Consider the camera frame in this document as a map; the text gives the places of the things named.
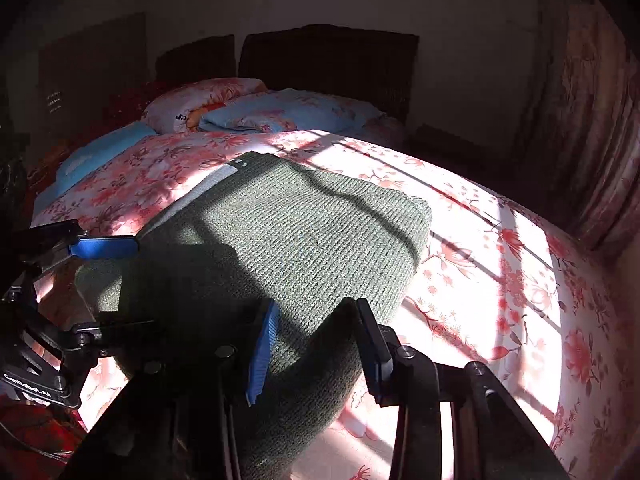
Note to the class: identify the dark wooden headboard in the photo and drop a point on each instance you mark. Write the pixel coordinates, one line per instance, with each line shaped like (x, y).
(369, 65)

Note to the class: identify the green and white knit sweater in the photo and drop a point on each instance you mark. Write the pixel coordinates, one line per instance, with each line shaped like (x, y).
(264, 227)

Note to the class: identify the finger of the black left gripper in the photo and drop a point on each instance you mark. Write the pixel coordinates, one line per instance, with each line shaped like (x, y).
(67, 239)

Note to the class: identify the light blue pillow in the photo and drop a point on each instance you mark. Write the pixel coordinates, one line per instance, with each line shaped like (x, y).
(90, 157)

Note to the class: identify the dark wooden door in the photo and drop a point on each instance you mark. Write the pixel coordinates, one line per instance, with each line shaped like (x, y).
(81, 75)

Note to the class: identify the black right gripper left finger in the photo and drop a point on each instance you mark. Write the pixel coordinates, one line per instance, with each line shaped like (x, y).
(176, 419)

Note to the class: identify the pink floral curtain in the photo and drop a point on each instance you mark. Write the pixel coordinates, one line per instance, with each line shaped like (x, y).
(577, 149)

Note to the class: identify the blue floral folded quilt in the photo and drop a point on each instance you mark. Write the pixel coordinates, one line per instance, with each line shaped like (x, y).
(289, 110)

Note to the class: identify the pink floral pillow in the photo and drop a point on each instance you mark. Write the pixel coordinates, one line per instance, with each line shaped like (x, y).
(180, 110)

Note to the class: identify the pink floral bed sheet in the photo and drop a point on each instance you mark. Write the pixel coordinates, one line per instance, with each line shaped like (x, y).
(496, 283)

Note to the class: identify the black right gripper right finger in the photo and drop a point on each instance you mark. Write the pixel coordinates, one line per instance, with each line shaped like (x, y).
(491, 436)

